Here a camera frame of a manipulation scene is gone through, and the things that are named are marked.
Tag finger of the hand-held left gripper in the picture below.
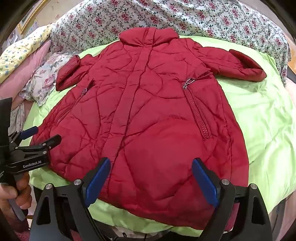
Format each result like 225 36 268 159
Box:
16 135 62 161
8 128 39 149

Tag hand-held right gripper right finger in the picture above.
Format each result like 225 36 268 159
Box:
191 158 273 241

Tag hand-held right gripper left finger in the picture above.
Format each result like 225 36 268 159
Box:
30 158 111 241

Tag red quilted jacket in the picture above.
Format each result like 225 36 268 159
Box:
30 27 267 230

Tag person's left hand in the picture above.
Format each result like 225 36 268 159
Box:
0 172 33 233

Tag small floral pillow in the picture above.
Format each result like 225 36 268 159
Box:
10 52 77 133

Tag pink pillow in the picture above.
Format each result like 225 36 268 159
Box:
0 42 50 103

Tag light green blanket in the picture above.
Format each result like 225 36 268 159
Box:
23 35 296 237

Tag yellow floral pillow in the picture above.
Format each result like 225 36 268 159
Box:
0 24 53 83

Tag white rose-print quilt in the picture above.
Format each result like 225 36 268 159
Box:
50 0 292 87

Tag gold picture frame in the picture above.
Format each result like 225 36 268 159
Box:
17 0 50 33

